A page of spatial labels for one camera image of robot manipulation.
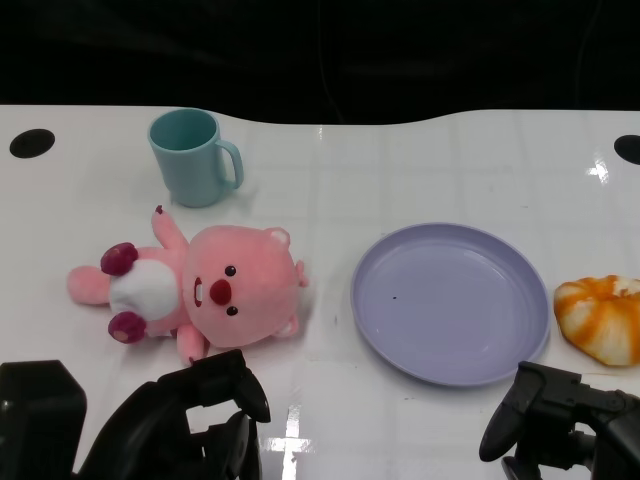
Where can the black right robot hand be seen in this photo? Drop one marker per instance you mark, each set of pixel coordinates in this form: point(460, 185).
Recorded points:
point(565, 420)

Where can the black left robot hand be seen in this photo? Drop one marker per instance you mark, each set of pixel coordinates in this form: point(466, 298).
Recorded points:
point(150, 425)

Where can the pink plush beaver doll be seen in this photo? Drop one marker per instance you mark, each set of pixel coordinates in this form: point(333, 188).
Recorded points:
point(235, 285)

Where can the lavender plastic plate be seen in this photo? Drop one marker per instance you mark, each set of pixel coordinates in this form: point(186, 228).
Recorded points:
point(450, 305)

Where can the orange white striped bread toy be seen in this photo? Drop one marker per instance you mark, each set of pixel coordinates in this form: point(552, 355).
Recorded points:
point(600, 325)

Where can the teal plastic mug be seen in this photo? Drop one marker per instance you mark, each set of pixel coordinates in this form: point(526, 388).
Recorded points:
point(190, 170)

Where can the black round table grommet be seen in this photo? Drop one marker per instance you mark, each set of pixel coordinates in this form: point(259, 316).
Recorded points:
point(31, 144)
point(629, 149)

